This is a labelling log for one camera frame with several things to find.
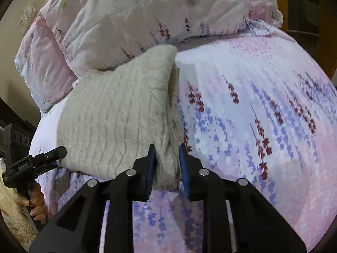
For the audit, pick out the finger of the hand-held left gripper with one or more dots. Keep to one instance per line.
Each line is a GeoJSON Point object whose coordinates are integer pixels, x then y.
{"type": "Point", "coordinates": [51, 154]}
{"type": "Point", "coordinates": [47, 168]}

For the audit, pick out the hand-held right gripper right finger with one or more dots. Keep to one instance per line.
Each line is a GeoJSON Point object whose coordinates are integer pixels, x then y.
{"type": "Point", "coordinates": [184, 168]}

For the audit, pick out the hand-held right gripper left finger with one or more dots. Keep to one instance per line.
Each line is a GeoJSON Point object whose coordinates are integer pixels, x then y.
{"type": "Point", "coordinates": [151, 163]}

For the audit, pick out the person's left hand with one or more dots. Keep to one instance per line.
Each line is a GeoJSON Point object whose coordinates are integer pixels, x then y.
{"type": "Point", "coordinates": [34, 203]}

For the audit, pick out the black furniture with holes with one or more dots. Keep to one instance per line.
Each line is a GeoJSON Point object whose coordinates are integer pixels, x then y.
{"type": "Point", "coordinates": [18, 137]}

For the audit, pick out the cream fleece jacket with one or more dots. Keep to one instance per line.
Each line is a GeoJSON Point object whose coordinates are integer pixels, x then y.
{"type": "Point", "coordinates": [13, 216]}

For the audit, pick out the floral pillow with tree print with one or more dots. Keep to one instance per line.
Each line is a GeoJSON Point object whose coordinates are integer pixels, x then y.
{"type": "Point", "coordinates": [42, 66]}

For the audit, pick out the floral pink bedsheet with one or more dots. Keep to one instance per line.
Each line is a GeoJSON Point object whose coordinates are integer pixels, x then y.
{"type": "Point", "coordinates": [263, 97]}

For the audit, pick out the pink floral pillow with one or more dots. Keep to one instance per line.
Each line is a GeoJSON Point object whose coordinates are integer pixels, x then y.
{"type": "Point", "coordinates": [137, 18]}

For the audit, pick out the wooden cabinet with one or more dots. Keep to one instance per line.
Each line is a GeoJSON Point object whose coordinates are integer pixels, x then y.
{"type": "Point", "coordinates": [302, 2]}

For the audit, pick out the white wall switch plate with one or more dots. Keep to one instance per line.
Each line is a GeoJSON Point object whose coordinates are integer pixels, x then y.
{"type": "Point", "coordinates": [27, 15]}

